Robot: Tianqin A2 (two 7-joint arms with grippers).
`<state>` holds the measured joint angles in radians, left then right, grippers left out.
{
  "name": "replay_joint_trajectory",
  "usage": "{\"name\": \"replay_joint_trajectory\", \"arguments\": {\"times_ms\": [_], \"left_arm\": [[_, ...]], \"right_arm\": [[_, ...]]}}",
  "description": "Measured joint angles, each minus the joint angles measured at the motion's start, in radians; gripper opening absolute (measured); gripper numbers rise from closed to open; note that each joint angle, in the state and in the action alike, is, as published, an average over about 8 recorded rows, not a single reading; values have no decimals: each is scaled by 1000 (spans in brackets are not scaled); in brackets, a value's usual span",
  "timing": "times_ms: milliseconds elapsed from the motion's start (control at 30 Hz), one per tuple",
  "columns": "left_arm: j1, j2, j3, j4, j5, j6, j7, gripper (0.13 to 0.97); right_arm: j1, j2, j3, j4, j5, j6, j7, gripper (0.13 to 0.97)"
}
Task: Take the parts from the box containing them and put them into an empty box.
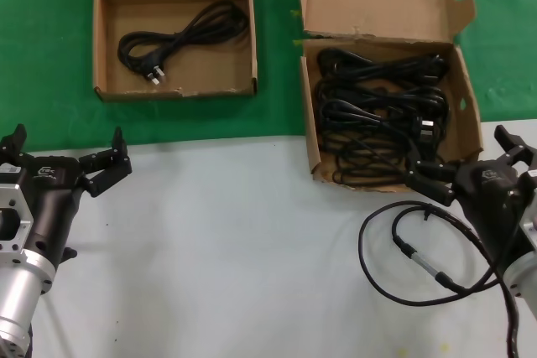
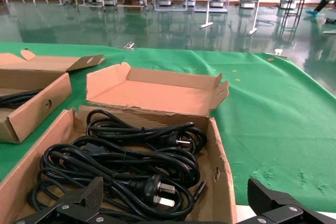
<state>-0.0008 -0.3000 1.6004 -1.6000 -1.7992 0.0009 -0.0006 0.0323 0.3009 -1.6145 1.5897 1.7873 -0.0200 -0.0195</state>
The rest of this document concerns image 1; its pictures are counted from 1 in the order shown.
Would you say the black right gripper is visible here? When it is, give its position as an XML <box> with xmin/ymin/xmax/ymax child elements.
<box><xmin>404</xmin><ymin>124</ymin><xmax>537</xmax><ymax>276</ymax></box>

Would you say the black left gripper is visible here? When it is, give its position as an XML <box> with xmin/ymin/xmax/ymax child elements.
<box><xmin>0</xmin><ymin>123</ymin><xmax>134</xmax><ymax>270</ymax></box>

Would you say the black power cord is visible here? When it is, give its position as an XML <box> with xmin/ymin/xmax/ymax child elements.
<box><xmin>314</xmin><ymin>79</ymin><xmax>452</xmax><ymax>124</ymax></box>
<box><xmin>316</xmin><ymin>48</ymin><xmax>446</xmax><ymax>80</ymax></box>
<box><xmin>322</xmin><ymin>117</ymin><xmax>446</xmax><ymax>153</ymax></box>
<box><xmin>118</xmin><ymin>0</ymin><xmax>249</xmax><ymax>86</ymax></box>

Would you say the cardboard box with intact lid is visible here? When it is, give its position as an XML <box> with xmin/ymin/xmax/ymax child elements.
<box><xmin>70</xmin><ymin>0</ymin><xmax>261</xmax><ymax>103</ymax></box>

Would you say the green table cloth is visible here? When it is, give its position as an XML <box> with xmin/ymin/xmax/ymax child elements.
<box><xmin>0</xmin><ymin>0</ymin><xmax>537</xmax><ymax>153</ymax></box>

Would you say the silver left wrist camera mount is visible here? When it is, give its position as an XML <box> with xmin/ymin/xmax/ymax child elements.
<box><xmin>0</xmin><ymin>164</ymin><xmax>35</xmax><ymax>257</ymax></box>

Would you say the black cable with silver connector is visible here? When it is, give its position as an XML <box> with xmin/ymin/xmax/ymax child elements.
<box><xmin>358</xmin><ymin>200</ymin><xmax>515</xmax><ymax>307</ymax></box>

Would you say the thin black cable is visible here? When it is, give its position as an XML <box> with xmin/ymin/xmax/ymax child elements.
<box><xmin>331</xmin><ymin>135</ymin><xmax>425</xmax><ymax>186</ymax></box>

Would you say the black braided sleeve cable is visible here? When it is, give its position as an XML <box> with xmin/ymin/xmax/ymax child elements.
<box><xmin>423</xmin><ymin>206</ymin><xmax>525</xmax><ymax>358</ymax></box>

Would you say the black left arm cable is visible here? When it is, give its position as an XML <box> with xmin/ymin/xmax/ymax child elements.
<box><xmin>21</xmin><ymin>319</ymin><xmax>38</xmax><ymax>358</ymax></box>

